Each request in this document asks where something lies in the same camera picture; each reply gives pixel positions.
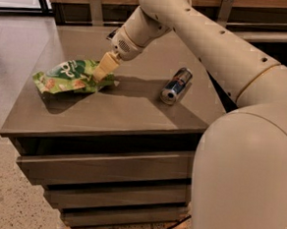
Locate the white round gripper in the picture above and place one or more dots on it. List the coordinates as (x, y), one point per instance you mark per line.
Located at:
(125, 48)

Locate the green rice chip bag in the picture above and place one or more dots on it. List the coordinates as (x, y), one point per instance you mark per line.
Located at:
(74, 75)

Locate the blue silver redbull can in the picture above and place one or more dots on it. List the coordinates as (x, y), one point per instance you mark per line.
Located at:
(176, 86)

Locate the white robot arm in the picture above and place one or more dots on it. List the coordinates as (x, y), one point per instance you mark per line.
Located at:
(240, 169)

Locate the dark blue chip bag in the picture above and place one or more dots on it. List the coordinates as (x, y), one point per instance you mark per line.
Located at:
(112, 34)

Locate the grey drawer cabinet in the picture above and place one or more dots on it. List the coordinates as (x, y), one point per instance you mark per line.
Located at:
(127, 117)

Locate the top grey drawer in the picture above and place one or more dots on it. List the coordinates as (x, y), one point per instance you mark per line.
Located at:
(95, 168)

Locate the grey drawer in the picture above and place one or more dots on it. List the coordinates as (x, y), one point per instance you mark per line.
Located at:
(124, 216)
(95, 168)
(119, 194)

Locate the middle grey drawer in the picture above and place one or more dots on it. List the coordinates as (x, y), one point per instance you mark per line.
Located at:
(119, 194)

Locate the bottom grey drawer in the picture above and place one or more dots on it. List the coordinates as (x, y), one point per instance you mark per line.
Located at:
(124, 216)

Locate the left metal bracket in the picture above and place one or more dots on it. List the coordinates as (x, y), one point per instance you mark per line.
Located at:
(96, 12)

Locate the metal bracket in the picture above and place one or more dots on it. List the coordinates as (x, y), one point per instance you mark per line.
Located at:
(224, 12)
(96, 12)

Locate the right metal bracket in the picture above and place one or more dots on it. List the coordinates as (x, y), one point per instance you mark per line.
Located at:
(224, 12)

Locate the wooden wall counter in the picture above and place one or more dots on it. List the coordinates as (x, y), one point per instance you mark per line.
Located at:
(244, 15)

